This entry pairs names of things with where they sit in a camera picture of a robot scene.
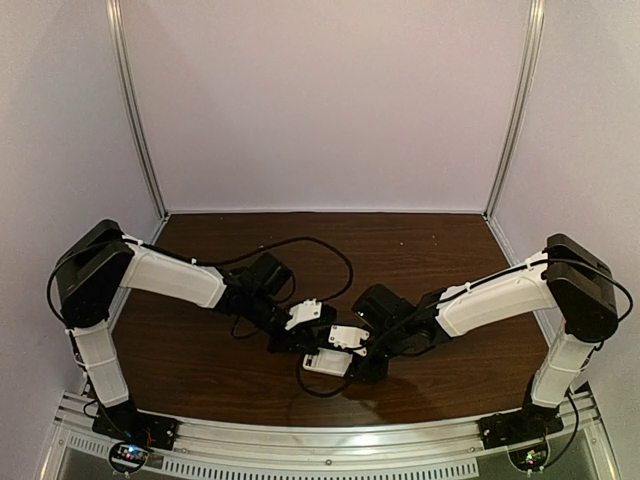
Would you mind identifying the right black braided cable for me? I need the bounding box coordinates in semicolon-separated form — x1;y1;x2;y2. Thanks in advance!
294;249;634;397

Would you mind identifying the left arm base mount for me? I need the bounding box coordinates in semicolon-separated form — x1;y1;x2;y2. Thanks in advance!
91;412;179;477

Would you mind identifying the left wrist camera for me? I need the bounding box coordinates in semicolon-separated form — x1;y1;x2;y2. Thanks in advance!
284;298;336;331

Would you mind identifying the white remote control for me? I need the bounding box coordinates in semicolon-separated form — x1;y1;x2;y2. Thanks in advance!
302;348;353;377

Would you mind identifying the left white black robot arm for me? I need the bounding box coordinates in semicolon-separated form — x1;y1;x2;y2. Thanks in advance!
46;219;323;444

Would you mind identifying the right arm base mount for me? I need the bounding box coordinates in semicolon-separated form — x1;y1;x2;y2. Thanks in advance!
477;409;564;474

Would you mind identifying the left black braided cable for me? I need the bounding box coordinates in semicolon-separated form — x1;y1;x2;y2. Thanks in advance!
47;235;355;341

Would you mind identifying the left aluminium corner post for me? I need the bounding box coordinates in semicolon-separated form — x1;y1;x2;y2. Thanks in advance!
105;0;169;220

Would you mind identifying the black braided cable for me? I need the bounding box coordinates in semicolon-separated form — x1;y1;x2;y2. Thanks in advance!
294;249;634;397
47;235;355;341

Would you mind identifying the aluminium corner post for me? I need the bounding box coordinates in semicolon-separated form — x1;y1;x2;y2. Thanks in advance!
105;0;169;220
484;0;546;220

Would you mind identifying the right aluminium corner post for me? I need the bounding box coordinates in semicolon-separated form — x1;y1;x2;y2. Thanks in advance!
484;0;546;220

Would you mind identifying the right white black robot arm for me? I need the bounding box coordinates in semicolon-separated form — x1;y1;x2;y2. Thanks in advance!
349;234;623;442

